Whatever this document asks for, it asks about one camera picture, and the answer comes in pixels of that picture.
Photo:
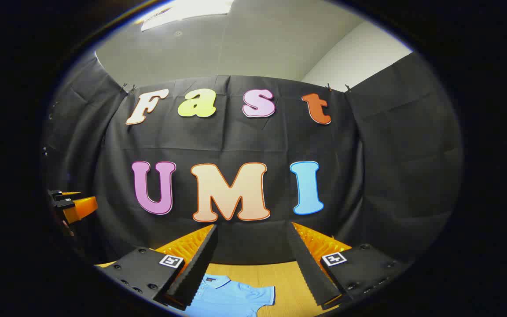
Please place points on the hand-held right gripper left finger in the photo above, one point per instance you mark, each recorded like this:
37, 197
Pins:
194, 268

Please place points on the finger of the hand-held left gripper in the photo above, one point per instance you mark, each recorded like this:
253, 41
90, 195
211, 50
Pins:
62, 194
79, 209

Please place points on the ceiling light panel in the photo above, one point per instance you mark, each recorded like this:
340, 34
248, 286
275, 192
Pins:
183, 11

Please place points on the light blue T-shirt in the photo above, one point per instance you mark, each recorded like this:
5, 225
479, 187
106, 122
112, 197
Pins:
227, 295

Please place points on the black backdrop cloth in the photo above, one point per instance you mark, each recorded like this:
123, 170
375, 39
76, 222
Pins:
236, 141

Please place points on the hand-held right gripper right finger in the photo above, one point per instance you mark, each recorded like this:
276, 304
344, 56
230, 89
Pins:
308, 268

